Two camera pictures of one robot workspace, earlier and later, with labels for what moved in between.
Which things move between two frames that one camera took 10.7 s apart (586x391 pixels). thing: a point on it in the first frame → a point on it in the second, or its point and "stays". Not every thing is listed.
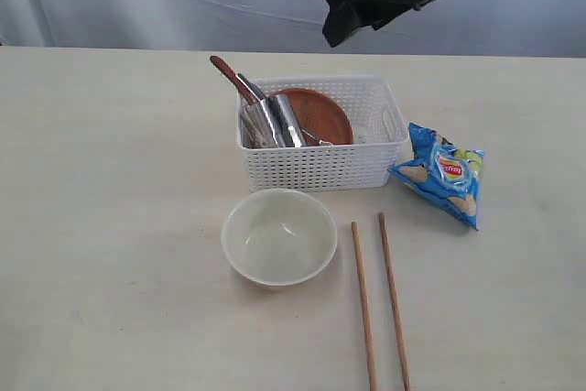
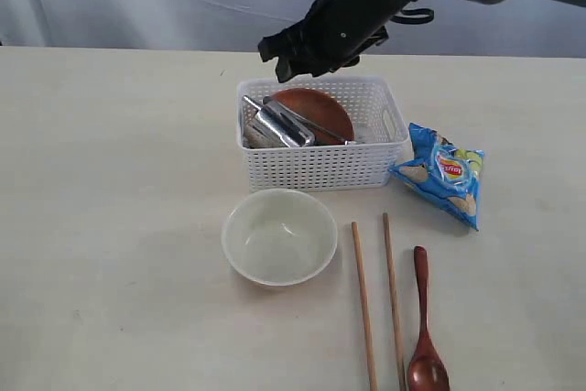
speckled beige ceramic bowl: (278, 236) stays
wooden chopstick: (364, 306) stays
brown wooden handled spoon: (233, 76) → (427, 369)
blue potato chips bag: (441, 175) stays
